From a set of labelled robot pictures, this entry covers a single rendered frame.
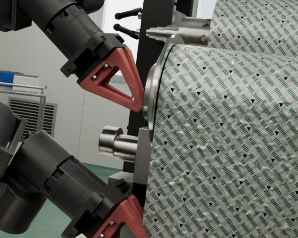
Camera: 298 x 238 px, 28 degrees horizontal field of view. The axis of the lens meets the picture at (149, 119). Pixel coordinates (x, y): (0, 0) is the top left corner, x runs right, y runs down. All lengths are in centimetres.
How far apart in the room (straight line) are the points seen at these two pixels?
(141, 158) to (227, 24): 26
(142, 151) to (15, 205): 17
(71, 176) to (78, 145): 610
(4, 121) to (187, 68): 22
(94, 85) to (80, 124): 602
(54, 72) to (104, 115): 78
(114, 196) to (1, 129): 15
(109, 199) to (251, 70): 21
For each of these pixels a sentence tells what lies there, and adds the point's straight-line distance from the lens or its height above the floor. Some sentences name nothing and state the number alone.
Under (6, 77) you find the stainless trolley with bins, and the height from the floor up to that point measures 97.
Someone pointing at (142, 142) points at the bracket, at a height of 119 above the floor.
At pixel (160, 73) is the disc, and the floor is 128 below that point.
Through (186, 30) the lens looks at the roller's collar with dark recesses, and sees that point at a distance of 94.
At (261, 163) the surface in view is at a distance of 64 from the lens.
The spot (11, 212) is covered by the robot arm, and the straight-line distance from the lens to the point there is 73.
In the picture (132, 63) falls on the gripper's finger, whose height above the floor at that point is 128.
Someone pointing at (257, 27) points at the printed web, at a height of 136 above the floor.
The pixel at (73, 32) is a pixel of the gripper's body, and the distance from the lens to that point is 74.
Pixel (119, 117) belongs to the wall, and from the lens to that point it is 657.
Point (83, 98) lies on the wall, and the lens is 671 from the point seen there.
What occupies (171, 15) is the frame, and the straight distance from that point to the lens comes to 101.
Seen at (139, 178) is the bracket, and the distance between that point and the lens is 75.
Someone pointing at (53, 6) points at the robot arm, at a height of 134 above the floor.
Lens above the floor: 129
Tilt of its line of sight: 6 degrees down
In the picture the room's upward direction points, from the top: 7 degrees clockwise
